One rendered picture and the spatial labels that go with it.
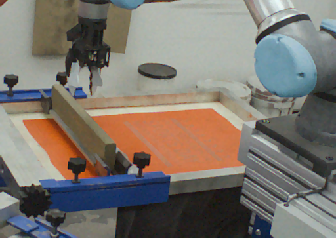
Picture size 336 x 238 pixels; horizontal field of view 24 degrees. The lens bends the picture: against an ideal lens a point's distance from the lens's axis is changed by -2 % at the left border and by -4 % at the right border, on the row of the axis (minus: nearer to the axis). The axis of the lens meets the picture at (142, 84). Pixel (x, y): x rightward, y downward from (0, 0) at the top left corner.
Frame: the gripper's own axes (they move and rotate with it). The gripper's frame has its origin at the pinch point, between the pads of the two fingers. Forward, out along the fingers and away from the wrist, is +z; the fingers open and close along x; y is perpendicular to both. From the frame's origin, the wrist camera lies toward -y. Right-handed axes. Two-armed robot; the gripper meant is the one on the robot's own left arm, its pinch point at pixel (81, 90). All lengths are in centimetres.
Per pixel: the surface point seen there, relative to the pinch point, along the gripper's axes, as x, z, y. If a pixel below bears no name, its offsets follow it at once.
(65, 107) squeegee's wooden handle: -0.9, 7.9, -7.6
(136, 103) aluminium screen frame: 28.6, 15.7, -24.9
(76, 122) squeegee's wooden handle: -1.0, 8.8, 0.9
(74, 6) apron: 72, 35, -193
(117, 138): 13.6, 16.4, -4.1
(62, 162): -6.6, 16.3, 7.6
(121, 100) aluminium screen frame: 23.3, 14.5, -24.9
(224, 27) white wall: 165, 49, -198
